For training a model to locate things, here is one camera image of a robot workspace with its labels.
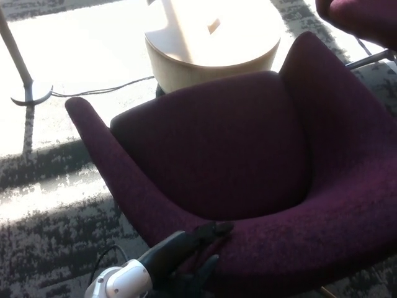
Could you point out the purple upholstered armchair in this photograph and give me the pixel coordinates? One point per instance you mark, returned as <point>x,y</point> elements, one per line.
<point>310,242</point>

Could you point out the floor lamp with round base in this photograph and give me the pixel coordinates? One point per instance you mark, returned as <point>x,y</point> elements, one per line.
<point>28,90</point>

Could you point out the purple chair with chrome legs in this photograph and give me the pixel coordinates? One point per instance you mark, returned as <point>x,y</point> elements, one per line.
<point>366,18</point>

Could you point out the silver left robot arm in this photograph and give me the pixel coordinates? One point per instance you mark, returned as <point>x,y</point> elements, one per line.
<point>124,279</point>

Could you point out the round light wooden side table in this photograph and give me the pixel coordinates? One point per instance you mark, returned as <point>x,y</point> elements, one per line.
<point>186,71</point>

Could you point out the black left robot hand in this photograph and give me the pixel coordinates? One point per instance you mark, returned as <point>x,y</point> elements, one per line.
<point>173,257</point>

